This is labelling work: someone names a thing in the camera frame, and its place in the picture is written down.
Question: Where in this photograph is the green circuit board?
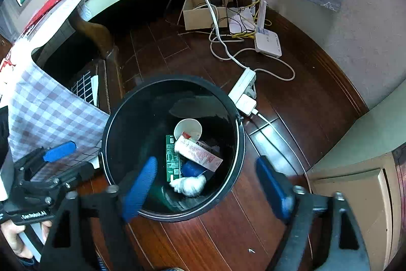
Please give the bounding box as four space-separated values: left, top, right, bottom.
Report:
165 135 182 182

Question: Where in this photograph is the pink checkered tablecloth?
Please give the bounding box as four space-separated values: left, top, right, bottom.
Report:
1 0 109 181

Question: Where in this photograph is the white wifi router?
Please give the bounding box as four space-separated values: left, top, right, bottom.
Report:
250 0 282 58

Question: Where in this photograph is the cardboard box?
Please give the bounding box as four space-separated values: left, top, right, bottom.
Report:
182 0 229 31

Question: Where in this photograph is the red white milk carton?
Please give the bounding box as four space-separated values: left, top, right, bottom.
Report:
174 135 223 172

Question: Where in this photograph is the white power cable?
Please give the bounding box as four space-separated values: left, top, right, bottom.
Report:
200 0 297 83

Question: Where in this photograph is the black trash bin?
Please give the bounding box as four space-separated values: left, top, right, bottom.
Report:
101 75 246 222

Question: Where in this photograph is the white power strip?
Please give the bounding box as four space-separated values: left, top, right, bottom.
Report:
228 68 257 116

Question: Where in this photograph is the white paper cup in bin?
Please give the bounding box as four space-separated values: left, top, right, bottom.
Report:
173 118 202 140

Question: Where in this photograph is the person's left hand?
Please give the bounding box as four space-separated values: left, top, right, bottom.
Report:
1 220 52 259

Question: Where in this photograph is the white tissue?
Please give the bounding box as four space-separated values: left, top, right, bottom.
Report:
169 175 207 197

